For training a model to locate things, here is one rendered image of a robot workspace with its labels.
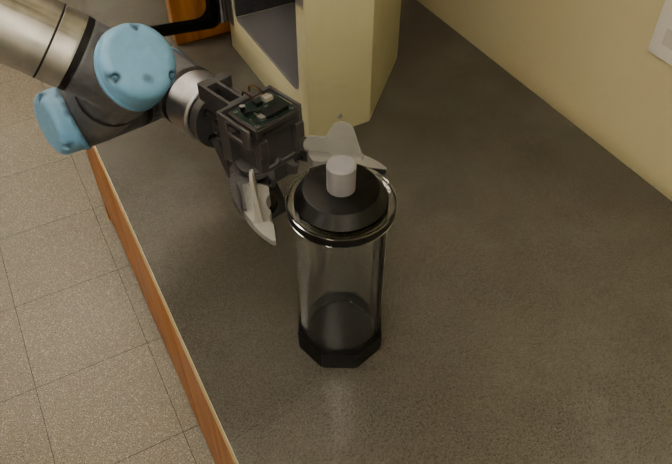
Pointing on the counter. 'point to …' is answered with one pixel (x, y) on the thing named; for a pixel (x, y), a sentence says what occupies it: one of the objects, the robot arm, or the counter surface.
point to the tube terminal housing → (337, 40)
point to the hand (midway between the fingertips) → (335, 212)
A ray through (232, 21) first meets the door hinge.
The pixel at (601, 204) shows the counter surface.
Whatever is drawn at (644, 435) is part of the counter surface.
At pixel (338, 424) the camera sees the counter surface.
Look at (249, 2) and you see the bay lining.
